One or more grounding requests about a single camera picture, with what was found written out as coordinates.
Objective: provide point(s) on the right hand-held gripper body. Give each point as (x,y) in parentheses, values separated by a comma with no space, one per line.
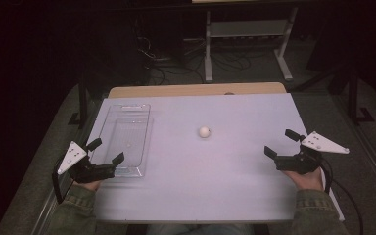
(302,163)

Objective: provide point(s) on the small white ball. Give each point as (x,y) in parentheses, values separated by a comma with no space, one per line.
(204,131)

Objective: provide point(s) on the person's left hand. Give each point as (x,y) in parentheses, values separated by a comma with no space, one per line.
(89,185)

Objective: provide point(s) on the grey metal desk frame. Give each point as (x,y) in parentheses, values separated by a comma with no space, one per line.
(248,28)

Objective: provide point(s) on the clear plastic tray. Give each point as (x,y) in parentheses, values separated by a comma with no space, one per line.
(127,140)

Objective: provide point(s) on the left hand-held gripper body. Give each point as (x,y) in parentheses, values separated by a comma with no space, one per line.
(75,156)

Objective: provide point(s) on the light wooden table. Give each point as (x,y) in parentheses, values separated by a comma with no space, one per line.
(192,89)

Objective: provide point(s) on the person's right hand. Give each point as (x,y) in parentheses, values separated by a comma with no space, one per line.
(308,182)

